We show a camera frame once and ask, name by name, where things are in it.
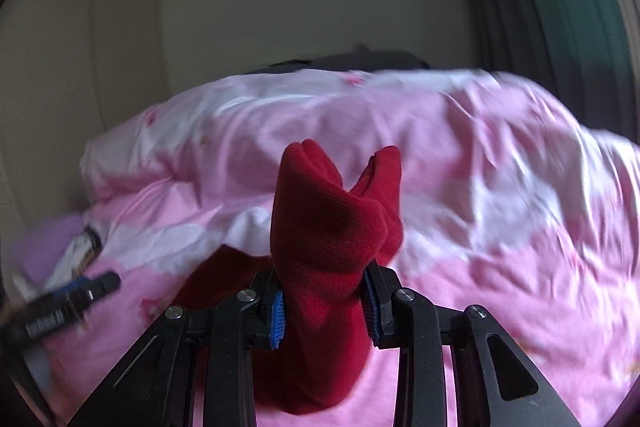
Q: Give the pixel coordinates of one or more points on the pink floral duvet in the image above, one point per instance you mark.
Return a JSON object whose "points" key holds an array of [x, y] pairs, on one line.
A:
{"points": [[500, 207]]}

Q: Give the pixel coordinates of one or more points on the red cartoon print sweatshirt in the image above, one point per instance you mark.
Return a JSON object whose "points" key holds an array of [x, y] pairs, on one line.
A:
{"points": [[320, 267]]}

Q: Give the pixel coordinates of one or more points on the white wardrobe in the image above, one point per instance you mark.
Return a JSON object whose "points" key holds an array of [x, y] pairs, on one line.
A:
{"points": [[75, 57]]}

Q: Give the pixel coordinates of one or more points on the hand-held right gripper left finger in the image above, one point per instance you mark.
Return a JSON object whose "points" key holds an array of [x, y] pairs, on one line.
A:
{"points": [[277, 317]]}

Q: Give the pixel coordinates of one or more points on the teal curtain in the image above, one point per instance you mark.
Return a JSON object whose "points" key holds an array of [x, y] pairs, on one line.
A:
{"points": [[550, 7]]}

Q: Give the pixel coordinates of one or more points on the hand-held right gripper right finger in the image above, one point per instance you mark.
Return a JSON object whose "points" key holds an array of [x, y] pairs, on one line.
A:
{"points": [[370, 307]]}

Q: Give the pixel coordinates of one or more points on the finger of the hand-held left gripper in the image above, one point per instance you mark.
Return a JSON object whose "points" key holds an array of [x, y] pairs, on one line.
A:
{"points": [[75, 289]]}

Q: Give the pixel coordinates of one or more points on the grey headboard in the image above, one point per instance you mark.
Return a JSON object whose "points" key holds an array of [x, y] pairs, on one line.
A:
{"points": [[350, 59]]}

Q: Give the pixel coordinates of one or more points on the purple folded garment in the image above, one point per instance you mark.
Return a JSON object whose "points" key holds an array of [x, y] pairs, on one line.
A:
{"points": [[55, 232]]}

